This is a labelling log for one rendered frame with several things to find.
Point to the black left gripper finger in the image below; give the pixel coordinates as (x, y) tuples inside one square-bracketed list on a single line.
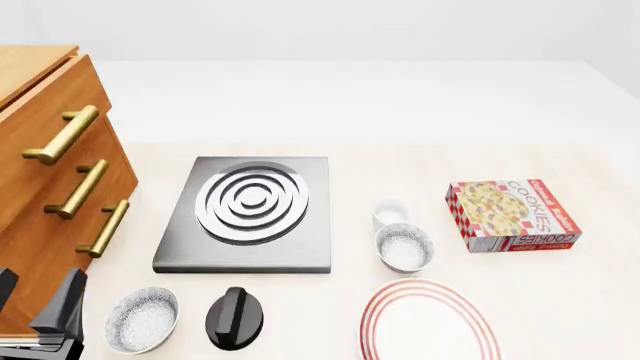
[(65, 303), (6, 287)]

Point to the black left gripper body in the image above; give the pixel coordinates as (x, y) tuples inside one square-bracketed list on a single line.
[(35, 350)]

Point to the flat black stove plate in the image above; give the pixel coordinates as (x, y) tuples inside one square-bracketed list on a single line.
[(185, 240)]

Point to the white ramekin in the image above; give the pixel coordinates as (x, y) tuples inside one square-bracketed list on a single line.
[(387, 214)]

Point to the white plate with red rings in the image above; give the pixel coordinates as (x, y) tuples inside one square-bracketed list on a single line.
[(425, 326)]

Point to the wooden cabinet drawer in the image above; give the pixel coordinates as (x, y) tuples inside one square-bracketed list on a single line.
[(30, 112), (107, 146), (60, 258)]

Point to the round black stove knob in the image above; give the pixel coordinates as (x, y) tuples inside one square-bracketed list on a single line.
[(234, 318)]

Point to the wooden cabinet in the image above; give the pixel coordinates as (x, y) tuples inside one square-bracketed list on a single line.
[(20, 67)]

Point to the red cookies box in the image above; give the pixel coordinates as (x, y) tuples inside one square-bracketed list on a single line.
[(500, 210)]

